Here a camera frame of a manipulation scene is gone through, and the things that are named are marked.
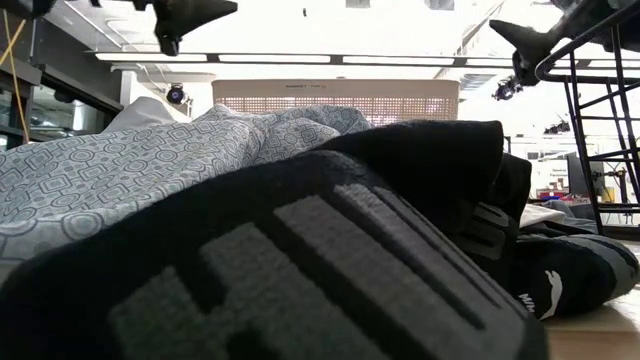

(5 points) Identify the black sock with white logo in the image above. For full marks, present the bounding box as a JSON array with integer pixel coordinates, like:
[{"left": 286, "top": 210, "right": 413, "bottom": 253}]
[{"left": 514, "top": 232, "right": 640, "bottom": 321}]

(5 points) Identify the black ceiling camera cluster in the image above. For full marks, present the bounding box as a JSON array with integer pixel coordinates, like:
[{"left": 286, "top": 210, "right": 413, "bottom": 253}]
[{"left": 492, "top": 74, "right": 526, "bottom": 103}]

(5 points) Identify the black garment with grey stripes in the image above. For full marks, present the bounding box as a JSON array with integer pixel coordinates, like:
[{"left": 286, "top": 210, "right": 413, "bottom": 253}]
[{"left": 0, "top": 149, "right": 551, "bottom": 360}]

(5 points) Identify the pale grey-green cloth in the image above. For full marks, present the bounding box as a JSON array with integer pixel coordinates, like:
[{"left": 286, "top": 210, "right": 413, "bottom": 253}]
[{"left": 102, "top": 96, "right": 194, "bottom": 134}]

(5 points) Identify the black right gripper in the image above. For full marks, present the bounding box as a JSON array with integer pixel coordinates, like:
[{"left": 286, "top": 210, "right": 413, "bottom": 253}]
[{"left": 488, "top": 0, "right": 640, "bottom": 87}]

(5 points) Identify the light blue patterned shirt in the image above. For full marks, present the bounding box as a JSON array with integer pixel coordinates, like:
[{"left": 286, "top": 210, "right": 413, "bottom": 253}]
[{"left": 0, "top": 103, "right": 374, "bottom": 271}]

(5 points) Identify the round black ceiling camera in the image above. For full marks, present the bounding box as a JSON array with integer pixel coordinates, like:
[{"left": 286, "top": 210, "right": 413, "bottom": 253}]
[{"left": 164, "top": 83, "right": 187, "bottom": 106}]

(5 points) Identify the dark grey-green garment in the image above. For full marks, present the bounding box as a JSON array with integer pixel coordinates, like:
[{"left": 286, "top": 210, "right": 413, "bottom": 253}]
[{"left": 547, "top": 199, "right": 601, "bottom": 235}]

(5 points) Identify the white perforated plastic laundry basket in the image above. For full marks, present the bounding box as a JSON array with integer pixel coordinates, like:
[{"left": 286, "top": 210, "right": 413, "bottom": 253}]
[{"left": 211, "top": 78, "right": 461, "bottom": 127}]

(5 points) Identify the dark background monitor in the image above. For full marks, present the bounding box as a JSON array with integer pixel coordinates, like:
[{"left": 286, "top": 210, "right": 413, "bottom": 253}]
[{"left": 567, "top": 152, "right": 596, "bottom": 197}]

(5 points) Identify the long ceiling light fixture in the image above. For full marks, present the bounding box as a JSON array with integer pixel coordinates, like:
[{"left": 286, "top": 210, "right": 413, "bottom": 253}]
[{"left": 85, "top": 49, "right": 640, "bottom": 71}]

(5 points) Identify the black wire basket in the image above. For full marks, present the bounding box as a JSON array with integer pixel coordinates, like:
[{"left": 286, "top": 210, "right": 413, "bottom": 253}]
[{"left": 533, "top": 2, "right": 640, "bottom": 236}]

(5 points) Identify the black-framed glass partition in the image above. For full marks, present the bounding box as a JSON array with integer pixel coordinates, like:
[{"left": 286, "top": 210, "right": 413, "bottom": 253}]
[{"left": 0, "top": 49, "right": 125, "bottom": 151}]

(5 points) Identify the dark navy garment with tag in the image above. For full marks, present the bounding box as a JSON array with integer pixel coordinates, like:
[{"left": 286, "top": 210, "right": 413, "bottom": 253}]
[{"left": 309, "top": 119, "right": 534, "bottom": 261}]

